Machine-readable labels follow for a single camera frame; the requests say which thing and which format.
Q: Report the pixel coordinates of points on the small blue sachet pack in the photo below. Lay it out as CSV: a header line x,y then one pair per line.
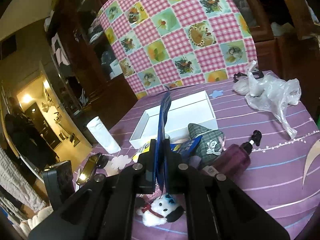
x,y
186,148

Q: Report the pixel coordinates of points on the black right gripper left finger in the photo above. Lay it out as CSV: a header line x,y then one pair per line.
x,y
104,207

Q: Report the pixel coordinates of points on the black sunglasses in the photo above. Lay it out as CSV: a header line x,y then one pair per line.
x,y
96,161

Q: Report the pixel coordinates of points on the white dog plush toy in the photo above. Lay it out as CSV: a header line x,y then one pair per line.
x,y
162,210

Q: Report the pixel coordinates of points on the purple pump bottle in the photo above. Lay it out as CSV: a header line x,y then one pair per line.
x,y
235,160

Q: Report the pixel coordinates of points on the clear plastic bag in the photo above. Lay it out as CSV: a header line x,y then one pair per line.
x,y
265,92

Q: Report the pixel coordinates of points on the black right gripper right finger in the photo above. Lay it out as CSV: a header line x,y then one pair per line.
x,y
216,208

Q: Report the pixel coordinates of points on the pink checkered tablecloth board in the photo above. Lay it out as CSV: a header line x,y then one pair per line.
x,y
164,44

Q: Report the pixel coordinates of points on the large blue eye mask pack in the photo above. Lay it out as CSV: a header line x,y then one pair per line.
x,y
159,148

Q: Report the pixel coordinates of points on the white paper bag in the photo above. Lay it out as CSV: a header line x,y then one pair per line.
x,y
103,136

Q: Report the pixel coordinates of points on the dark wooden cabinet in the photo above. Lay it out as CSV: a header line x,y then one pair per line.
x,y
86,76

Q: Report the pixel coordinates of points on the yellow wet wipes pack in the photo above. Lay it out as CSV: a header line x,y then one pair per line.
x,y
143,149

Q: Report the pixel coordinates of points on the white cardboard box tray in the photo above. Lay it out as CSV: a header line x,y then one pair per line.
x,y
195,108

